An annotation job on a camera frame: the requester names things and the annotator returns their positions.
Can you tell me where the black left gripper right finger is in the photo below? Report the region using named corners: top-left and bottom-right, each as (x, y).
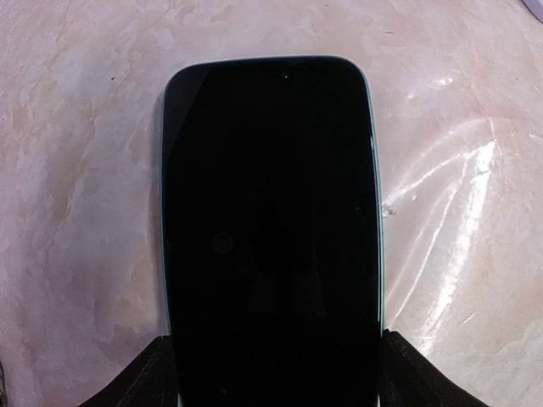
top-left (378, 330), bottom-right (486, 407)

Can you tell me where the black phone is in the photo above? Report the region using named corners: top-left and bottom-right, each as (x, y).
top-left (160, 56), bottom-right (383, 406)

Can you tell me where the lavender phone case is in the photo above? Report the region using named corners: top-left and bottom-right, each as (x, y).
top-left (523, 0), bottom-right (543, 22)

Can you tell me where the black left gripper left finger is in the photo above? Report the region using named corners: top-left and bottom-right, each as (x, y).
top-left (82, 335), bottom-right (180, 407)

